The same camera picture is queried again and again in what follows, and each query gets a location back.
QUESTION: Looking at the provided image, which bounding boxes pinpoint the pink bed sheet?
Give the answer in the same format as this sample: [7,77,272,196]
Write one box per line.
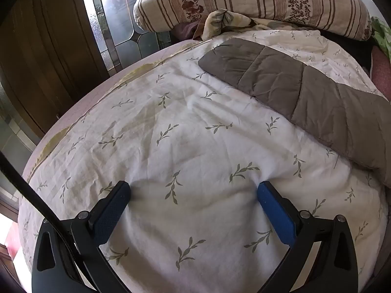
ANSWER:
[17,38,391,220]

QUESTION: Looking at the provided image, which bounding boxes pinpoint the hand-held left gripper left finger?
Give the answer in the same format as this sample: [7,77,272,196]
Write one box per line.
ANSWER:
[32,181,132,293]

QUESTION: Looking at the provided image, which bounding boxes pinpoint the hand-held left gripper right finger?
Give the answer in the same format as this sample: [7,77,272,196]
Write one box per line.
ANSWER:
[257,181,358,293]

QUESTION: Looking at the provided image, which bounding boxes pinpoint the white leaf-print blanket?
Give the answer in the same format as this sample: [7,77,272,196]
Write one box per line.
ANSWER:
[17,30,388,293]

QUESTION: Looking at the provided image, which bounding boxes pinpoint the grey puffer jacket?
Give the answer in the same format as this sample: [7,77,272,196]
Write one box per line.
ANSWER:
[198,39,391,188]

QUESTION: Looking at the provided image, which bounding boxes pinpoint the black cable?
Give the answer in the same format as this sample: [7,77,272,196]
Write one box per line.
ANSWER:
[0,151,103,293]

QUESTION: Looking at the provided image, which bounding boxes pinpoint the bunched large-leaf print cloth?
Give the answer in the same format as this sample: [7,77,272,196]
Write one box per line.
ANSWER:
[200,9,306,40]

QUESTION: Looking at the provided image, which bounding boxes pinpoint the mauve cloth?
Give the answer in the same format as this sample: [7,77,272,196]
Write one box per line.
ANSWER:
[173,21,205,40]

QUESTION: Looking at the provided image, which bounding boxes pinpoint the brown wooden door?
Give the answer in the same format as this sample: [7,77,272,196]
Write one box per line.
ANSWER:
[0,0,101,138]

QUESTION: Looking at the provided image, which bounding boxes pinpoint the green checkered quilt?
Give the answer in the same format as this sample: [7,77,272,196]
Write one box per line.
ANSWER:
[369,17,391,55]

